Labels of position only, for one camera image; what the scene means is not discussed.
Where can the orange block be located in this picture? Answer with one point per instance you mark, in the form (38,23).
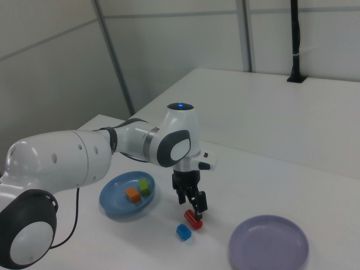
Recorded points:
(132,194)

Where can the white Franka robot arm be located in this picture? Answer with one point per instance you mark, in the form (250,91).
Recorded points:
(56,163)

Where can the green rectangular block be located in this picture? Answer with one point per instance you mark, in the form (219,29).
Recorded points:
(144,187)

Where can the blue plate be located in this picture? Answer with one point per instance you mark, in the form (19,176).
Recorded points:
(115,194)

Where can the red cylinder block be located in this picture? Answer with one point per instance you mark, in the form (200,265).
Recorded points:
(198,225)

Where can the black pole with clamp base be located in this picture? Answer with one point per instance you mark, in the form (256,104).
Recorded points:
(294,42)

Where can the blue cylinder block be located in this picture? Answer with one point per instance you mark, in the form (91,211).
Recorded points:
(184,233)

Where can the purple plate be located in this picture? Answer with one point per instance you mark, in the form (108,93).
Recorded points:
(267,247)

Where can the grey partition post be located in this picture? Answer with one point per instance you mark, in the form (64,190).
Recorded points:
(115,62)
(249,36)

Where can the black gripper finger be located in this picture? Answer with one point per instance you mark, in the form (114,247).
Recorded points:
(181,197)
(200,203)

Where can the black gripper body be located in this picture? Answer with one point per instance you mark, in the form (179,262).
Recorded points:
(186,181)

